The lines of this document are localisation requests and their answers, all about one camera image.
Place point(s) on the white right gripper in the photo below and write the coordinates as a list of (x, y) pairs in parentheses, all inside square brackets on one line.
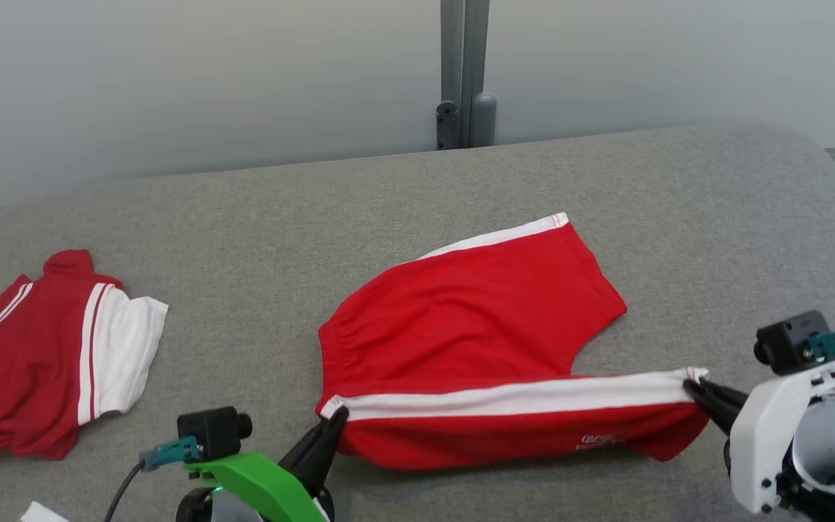
[(762, 449)]

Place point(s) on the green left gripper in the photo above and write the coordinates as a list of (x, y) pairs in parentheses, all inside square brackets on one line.
[(272, 493)]

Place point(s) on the red shorts with white stripe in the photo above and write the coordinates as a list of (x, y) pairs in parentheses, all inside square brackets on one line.
[(475, 319)]

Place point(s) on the red white basketball jersey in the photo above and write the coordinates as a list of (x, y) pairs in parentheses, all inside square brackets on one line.
[(33, 362)]

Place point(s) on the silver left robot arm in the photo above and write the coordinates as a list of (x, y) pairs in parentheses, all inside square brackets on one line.
[(204, 507)]

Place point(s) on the grey fabric sofa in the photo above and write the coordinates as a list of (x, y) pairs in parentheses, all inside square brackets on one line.
[(243, 239)]

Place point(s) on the white tape label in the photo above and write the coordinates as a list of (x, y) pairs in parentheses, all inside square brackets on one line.
[(44, 513)]

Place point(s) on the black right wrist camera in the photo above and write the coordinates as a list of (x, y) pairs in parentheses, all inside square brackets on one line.
[(787, 341)]

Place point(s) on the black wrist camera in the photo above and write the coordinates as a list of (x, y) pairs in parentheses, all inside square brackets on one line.
[(211, 431), (787, 341)]

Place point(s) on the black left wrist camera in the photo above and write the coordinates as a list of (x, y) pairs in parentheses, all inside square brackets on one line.
[(211, 431)]

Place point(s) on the grey metal partition post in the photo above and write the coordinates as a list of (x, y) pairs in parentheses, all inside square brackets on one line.
[(464, 65)]

